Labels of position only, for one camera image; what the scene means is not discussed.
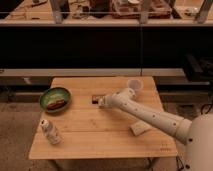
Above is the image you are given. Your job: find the brown rectangular eraser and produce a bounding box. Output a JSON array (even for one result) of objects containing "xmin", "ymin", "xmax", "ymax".
[{"xmin": 92, "ymin": 95, "xmax": 102, "ymax": 104}]

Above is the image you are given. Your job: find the green bowl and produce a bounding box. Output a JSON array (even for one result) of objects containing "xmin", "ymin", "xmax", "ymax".
[{"xmin": 39, "ymin": 87, "xmax": 72, "ymax": 113}]

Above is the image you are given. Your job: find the clear plastic bottle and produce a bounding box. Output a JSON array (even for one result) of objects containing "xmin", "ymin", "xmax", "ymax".
[{"xmin": 41, "ymin": 119, "xmax": 61, "ymax": 145}]

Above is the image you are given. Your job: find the hot dog in bowl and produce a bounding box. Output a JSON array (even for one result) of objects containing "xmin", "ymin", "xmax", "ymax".
[{"xmin": 47, "ymin": 99, "xmax": 67, "ymax": 110}]

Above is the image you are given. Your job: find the beige sponge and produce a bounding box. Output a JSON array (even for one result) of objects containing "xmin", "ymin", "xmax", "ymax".
[{"xmin": 130, "ymin": 121, "xmax": 151, "ymax": 136}]

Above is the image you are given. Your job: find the clear plastic cup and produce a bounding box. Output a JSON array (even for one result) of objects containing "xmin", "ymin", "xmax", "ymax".
[{"xmin": 127, "ymin": 79, "xmax": 143, "ymax": 94}]

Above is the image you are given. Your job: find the wooden table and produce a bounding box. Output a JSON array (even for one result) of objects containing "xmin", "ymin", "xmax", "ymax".
[{"xmin": 29, "ymin": 77, "xmax": 177, "ymax": 159}]

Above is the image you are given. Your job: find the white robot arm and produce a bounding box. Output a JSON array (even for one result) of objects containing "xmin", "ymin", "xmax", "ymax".
[{"xmin": 98, "ymin": 88, "xmax": 213, "ymax": 171}]

